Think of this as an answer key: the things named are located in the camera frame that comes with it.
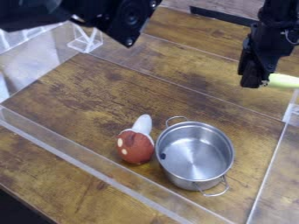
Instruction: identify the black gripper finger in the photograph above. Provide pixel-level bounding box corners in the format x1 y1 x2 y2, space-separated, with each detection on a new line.
240 70 270 88

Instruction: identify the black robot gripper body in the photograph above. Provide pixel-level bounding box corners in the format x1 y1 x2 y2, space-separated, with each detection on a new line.
237 21 299 78

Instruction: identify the green handled metal spoon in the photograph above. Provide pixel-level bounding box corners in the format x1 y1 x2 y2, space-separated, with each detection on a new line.
266 73 299 88

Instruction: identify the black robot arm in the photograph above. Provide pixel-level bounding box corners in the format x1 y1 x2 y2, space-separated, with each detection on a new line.
0 0 299 88

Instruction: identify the stainless steel pot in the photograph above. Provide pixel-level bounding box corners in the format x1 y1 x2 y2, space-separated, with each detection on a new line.
154 116 234 197

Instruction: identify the brown plush mushroom toy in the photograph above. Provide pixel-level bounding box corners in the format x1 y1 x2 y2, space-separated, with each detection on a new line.
116 114 154 165

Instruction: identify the clear acrylic right barrier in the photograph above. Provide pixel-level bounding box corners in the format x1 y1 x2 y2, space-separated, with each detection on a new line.
246 88 299 224

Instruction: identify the clear acrylic barrier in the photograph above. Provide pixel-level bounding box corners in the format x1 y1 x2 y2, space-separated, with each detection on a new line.
246 88 299 224
0 106 234 224

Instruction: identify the clear acrylic front barrier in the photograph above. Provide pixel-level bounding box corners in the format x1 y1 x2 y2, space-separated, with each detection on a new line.
0 106 234 224

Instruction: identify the clear acrylic corner bracket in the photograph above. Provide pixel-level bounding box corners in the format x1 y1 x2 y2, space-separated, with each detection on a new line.
68 24 104 53

